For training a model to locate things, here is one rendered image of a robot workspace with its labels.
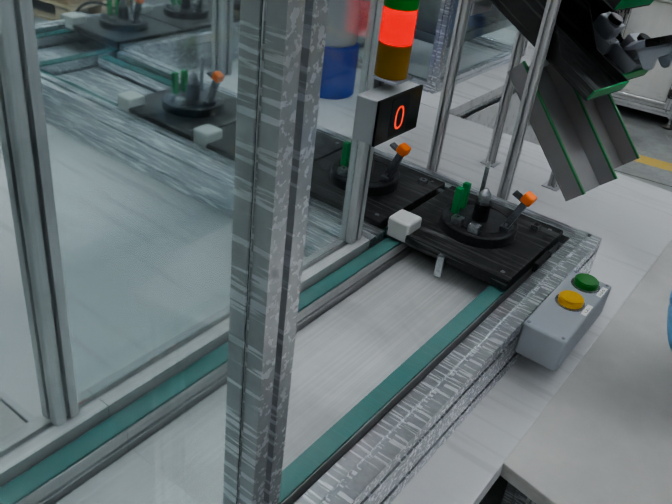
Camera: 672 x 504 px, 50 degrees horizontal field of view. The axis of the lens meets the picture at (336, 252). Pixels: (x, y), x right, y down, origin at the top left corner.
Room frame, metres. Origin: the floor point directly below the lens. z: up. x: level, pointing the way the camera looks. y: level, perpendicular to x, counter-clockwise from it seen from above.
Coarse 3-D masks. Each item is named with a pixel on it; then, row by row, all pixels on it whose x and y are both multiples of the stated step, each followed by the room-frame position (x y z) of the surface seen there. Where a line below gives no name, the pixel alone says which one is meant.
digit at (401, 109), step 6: (408, 96) 1.05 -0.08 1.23; (396, 102) 1.02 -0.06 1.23; (402, 102) 1.04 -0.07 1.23; (408, 102) 1.05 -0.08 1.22; (396, 108) 1.02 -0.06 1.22; (402, 108) 1.04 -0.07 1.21; (396, 114) 1.03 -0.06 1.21; (402, 114) 1.04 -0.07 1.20; (396, 120) 1.03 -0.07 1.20; (402, 120) 1.04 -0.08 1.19; (390, 126) 1.02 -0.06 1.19; (396, 126) 1.03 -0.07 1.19; (402, 126) 1.05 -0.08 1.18; (390, 132) 1.02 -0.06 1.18; (396, 132) 1.03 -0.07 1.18
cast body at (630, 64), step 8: (624, 40) 1.47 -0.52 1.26; (632, 40) 1.46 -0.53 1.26; (616, 48) 1.48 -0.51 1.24; (616, 56) 1.48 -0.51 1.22; (624, 56) 1.46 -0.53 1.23; (632, 56) 1.45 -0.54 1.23; (624, 64) 1.46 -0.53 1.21; (632, 64) 1.45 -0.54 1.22; (640, 64) 1.45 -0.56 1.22; (624, 72) 1.46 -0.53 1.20
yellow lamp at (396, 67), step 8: (384, 48) 1.03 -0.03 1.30; (392, 48) 1.02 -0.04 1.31; (400, 48) 1.03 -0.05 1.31; (408, 48) 1.03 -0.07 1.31; (376, 56) 1.04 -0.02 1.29; (384, 56) 1.03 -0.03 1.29; (392, 56) 1.02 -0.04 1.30; (400, 56) 1.03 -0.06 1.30; (408, 56) 1.04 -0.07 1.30; (376, 64) 1.04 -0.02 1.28; (384, 64) 1.03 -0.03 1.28; (392, 64) 1.02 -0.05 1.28; (400, 64) 1.03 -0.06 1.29; (408, 64) 1.04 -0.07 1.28; (376, 72) 1.04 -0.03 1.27; (384, 72) 1.03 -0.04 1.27; (392, 72) 1.02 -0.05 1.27; (400, 72) 1.03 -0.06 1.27; (392, 80) 1.03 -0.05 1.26
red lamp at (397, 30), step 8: (384, 8) 1.04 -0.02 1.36; (384, 16) 1.04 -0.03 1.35; (392, 16) 1.03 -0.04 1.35; (400, 16) 1.02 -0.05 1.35; (408, 16) 1.03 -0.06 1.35; (416, 16) 1.04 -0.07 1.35; (384, 24) 1.03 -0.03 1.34; (392, 24) 1.03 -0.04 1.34; (400, 24) 1.02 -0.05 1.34; (408, 24) 1.03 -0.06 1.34; (384, 32) 1.03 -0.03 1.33; (392, 32) 1.03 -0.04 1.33; (400, 32) 1.02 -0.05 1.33; (408, 32) 1.03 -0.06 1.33; (384, 40) 1.03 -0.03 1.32; (392, 40) 1.02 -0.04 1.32; (400, 40) 1.02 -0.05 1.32; (408, 40) 1.03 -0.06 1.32
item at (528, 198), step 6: (516, 192) 1.11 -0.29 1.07; (528, 192) 1.10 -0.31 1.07; (522, 198) 1.10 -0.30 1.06; (528, 198) 1.09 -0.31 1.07; (534, 198) 1.09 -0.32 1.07; (522, 204) 1.10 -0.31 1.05; (528, 204) 1.09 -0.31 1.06; (516, 210) 1.10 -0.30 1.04; (522, 210) 1.10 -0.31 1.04; (510, 216) 1.11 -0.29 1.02; (516, 216) 1.10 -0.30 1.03; (504, 222) 1.11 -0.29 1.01; (510, 222) 1.10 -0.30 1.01
